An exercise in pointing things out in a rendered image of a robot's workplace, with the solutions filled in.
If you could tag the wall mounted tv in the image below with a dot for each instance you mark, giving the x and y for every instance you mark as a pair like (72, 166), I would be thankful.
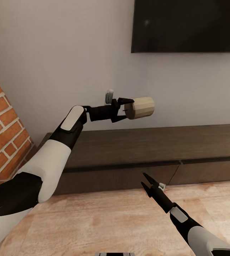
(181, 26)

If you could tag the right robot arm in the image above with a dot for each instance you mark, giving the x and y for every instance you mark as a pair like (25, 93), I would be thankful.
(201, 241)

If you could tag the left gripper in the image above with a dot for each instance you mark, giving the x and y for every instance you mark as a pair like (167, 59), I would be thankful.
(111, 111)

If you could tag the cabinet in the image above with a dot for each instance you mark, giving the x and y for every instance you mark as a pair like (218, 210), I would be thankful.
(117, 159)

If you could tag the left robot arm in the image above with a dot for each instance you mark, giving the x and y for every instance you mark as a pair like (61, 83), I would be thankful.
(37, 180)

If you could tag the pillar candle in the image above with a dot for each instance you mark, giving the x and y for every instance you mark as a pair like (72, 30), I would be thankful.
(141, 107)

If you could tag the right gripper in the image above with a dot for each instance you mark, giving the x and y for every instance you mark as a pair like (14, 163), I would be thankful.
(154, 190)

